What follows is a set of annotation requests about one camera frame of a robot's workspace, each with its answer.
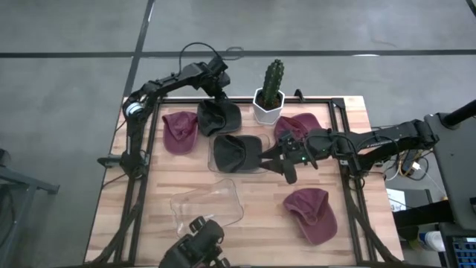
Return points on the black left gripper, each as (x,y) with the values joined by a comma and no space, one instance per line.
(217,82)

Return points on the maroon baseball cap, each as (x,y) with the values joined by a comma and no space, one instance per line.
(312,215)
(180,132)
(295,124)

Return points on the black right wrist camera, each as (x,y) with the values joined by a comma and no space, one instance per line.
(288,139)

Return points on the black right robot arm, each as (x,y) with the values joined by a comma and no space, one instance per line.
(386,140)

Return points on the keyboard with blue keys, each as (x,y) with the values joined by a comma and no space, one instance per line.
(463,253)

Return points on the black aluminium table frame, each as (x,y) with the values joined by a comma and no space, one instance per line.
(178,100)

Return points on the white paper sheet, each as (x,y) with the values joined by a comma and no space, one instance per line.
(395,199)

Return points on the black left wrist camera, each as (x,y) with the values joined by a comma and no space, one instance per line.
(217,65)

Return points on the clear plastic bin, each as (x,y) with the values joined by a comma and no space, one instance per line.
(208,203)
(264,139)

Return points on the green cactus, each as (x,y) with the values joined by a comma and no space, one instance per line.
(273,80)

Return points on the white hexagonal plant pot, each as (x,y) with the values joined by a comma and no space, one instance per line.
(267,113)

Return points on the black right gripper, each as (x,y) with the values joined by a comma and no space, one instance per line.
(308,149)

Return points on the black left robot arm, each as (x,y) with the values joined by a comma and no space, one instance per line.
(167,79)

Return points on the white bottle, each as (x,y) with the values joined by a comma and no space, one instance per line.
(431,240)

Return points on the black box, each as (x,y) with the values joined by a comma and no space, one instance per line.
(422,216)

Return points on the black clamp on frame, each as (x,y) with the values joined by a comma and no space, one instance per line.
(298,95)

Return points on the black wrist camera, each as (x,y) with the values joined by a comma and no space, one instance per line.
(217,65)
(288,139)

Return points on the grey metal side table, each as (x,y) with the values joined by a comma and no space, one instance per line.
(22,186)

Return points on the grey flat panel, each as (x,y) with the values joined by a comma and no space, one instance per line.
(451,167)

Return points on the black baseball cap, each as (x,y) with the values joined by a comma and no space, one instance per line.
(217,118)
(232,153)

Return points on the black pole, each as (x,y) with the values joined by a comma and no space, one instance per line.
(461,112)

